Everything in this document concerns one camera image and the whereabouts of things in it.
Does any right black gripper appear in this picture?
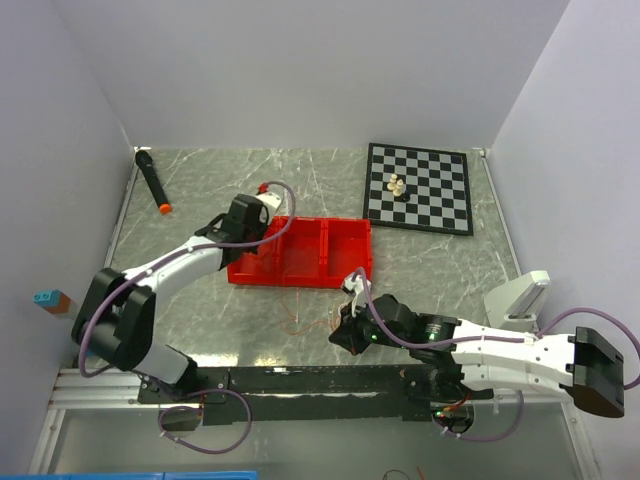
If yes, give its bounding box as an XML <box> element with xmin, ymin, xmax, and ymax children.
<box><xmin>329</xmin><ymin>298</ymin><xmax>411</xmax><ymax>356</ymax></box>

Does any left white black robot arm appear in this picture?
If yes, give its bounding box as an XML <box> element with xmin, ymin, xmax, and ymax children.
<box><xmin>72</xmin><ymin>192</ymin><xmax>282</xmax><ymax>402</ymax></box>

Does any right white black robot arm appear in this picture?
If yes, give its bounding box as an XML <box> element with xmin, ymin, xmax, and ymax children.
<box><xmin>329</xmin><ymin>294</ymin><xmax>625</xmax><ymax>418</ymax></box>

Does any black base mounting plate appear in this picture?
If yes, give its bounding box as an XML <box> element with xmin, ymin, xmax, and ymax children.
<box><xmin>138</xmin><ymin>364</ymin><xmax>494</xmax><ymax>426</ymax></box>

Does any red three-compartment tray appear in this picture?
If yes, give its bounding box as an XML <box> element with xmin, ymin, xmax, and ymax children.
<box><xmin>227</xmin><ymin>217</ymin><xmax>373</xmax><ymax>289</ymax></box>

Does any black microphone orange end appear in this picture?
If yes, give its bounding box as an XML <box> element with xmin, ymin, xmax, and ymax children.
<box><xmin>134</xmin><ymin>150</ymin><xmax>172</xmax><ymax>215</ymax></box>

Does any cream chess piece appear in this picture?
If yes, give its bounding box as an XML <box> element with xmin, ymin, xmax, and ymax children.
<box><xmin>393</xmin><ymin>181</ymin><xmax>404</xmax><ymax>197</ymax></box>
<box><xmin>387</xmin><ymin>174</ymin><xmax>398</xmax><ymax>191</ymax></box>

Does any white grey stand device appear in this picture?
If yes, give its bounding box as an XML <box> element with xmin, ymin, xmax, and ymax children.
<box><xmin>484</xmin><ymin>270</ymin><xmax>551</xmax><ymax>333</ymax></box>

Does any black grey chessboard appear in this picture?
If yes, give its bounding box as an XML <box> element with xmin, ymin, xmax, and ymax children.
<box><xmin>363</xmin><ymin>143</ymin><xmax>474</xmax><ymax>236</ymax></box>

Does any blue plastic bin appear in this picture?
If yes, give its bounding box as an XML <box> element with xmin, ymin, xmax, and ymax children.
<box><xmin>1</xmin><ymin>471</ymin><xmax>258</xmax><ymax>480</ymax></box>

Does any blue brown toy block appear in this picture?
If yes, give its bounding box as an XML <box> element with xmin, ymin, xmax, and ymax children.
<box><xmin>33</xmin><ymin>290</ymin><xmax>77</xmax><ymax>319</ymax></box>

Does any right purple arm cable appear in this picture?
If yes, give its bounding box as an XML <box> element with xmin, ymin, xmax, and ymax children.
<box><xmin>352</xmin><ymin>266</ymin><xmax>640</xmax><ymax>391</ymax></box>

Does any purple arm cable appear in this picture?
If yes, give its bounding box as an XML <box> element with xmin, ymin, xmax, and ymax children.
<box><xmin>77</xmin><ymin>179</ymin><xmax>299</xmax><ymax>379</ymax></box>
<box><xmin>352</xmin><ymin>266</ymin><xmax>640</xmax><ymax>391</ymax></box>

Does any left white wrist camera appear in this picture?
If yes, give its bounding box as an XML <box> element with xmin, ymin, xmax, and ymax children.
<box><xmin>256</xmin><ymin>191</ymin><xmax>283</xmax><ymax>218</ymax></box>

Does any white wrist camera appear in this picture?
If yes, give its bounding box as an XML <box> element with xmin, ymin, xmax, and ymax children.
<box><xmin>256</xmin><ymin>191</ymin><xmax>283</xmax><ymax>218</ymax></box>
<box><xmin>341</xmin><ymin>272</ymin><xmax>371</xmax><ymax>304</ymax></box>

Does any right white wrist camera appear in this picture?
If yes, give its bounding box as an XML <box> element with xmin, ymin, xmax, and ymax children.
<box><xmin>341</xmin><ymin>272</ymin><xmax>371</xmax><ymax>304</ymax></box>

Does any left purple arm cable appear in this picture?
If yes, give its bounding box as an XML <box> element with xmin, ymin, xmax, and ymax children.
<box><xmin>77</xmin><ymin>179</ymin><xmax>299</xmax><ymax>379</ymax></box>

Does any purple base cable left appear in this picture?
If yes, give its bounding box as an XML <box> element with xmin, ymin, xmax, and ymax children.
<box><xmin>157</xmin><ymin>387</ymin><xmax>255</xmax><ymax>455</ymax></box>

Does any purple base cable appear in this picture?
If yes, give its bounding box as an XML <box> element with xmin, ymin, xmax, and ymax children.
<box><xmin>432</xmin><ymin>389</ymin><xmax>526</xmax><ymax>446</ymax></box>
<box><xmin>157</xmin><ymin>387</ymin><xmax>255</xmax><ymax>455</ymax></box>

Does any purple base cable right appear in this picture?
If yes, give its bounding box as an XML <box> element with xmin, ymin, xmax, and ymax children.
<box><xmin>432</xmin><ymin>389</ymin><xmax>526</xmax><ymax>446</ymax></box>

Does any aluminium rail frame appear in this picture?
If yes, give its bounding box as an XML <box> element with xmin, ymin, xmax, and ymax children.
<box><xmin>49</xmin><ymin>369</ymin><xmax>573</xmax><ymax>410</ymax></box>

